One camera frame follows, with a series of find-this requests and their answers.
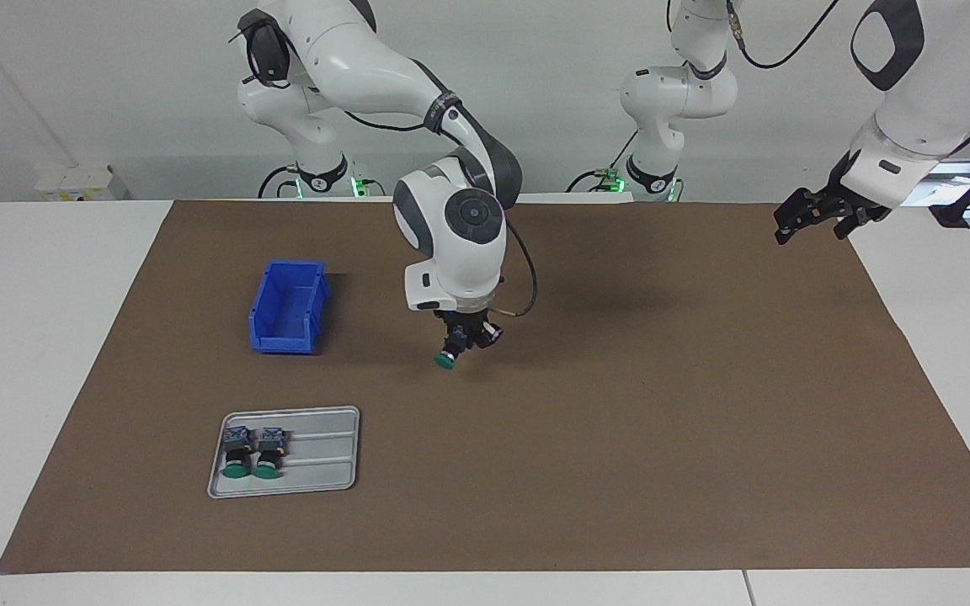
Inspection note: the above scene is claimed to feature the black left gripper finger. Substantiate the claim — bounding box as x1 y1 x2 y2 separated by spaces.
834 206 892 240
774 188 831 246

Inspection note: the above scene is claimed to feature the green push button switch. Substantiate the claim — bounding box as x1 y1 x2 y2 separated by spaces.
221 426 253 479
434 327 474 371
251 428 287 480

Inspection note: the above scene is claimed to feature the brown paper table mat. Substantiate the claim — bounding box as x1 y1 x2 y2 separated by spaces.
0 199 970 575

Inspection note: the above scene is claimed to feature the blue plastic storage bin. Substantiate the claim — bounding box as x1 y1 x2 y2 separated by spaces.
248 259 330 355

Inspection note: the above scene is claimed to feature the grey metal tray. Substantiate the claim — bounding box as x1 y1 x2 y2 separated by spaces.
206 407 361 500

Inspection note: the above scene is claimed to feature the white background box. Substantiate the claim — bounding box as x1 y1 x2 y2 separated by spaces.
34 163 134 202

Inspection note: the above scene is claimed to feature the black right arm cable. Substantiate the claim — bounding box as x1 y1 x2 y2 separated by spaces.
340 108 539 319

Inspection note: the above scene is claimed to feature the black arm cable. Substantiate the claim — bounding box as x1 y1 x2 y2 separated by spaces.
725 0 841 70
340 108 539 319

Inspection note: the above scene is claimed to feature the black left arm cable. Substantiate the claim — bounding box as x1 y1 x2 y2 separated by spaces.
725 0 841 70

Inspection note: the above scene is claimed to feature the black left base cable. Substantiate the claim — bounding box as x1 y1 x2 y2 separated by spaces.
567 130 639 193

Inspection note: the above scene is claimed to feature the black base cable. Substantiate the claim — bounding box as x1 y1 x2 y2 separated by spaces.
567 130 639 193
258 164 301 199

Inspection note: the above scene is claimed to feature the black right base cable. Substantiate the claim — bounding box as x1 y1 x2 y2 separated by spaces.
258 164 301 199

